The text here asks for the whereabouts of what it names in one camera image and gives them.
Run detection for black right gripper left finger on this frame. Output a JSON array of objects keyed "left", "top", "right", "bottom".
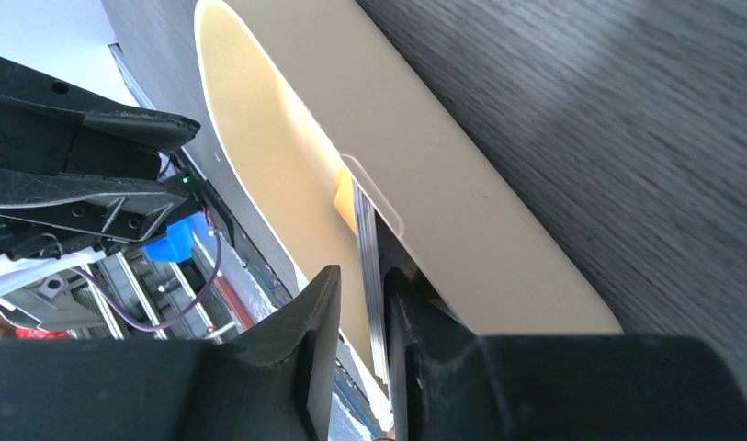
[{"left": 0, "top": 265, "right": 341, "bottom": 440}]

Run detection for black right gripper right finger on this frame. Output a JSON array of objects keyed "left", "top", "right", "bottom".
[{"left": 383, "top": 269, "right": 747, "bottom": 440}]

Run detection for white cards in tray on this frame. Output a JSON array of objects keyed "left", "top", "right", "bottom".
[{"left": 352, "top": 181, "right": 390, "bottom": 384}]

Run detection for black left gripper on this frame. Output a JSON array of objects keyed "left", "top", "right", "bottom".
[{"left": 0, "top": 57, "right": 200, "bottom": 260}]

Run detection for orange credit card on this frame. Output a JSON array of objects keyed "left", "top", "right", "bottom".
[{"left": 334, "top": 165, "right": 357, "bottom": 235}]

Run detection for cream oval tray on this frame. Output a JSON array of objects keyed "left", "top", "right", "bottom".
[{"left": 194, "top": 0, "right": 624, "bottom": 427}]

